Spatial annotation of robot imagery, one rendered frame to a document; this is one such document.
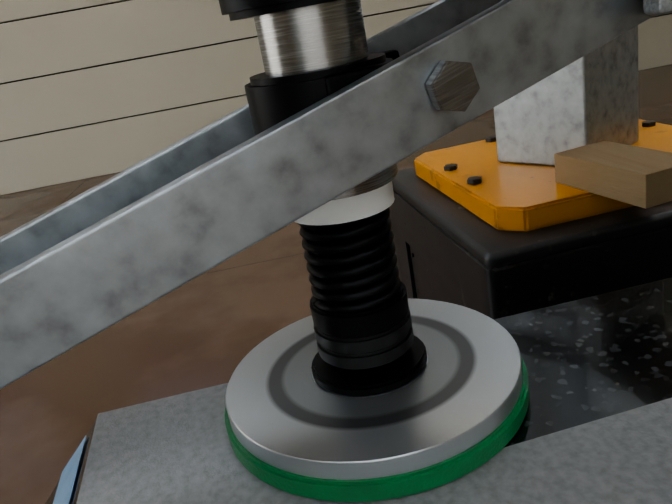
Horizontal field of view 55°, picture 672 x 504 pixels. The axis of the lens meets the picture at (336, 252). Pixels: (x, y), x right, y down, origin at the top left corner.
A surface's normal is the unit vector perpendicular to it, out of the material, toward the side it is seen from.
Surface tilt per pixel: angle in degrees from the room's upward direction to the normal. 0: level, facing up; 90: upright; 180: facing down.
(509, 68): 90
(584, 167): 90
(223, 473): 0
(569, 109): 90
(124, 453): 0
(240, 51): 90
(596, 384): 0
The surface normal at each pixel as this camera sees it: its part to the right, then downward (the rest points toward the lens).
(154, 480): -0.17, -0.92
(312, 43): 0.02, 0.36
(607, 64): 0.65, 0.16
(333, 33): 0.39, 0.26
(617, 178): -0.93, 0.26
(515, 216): -0.55, 0.38
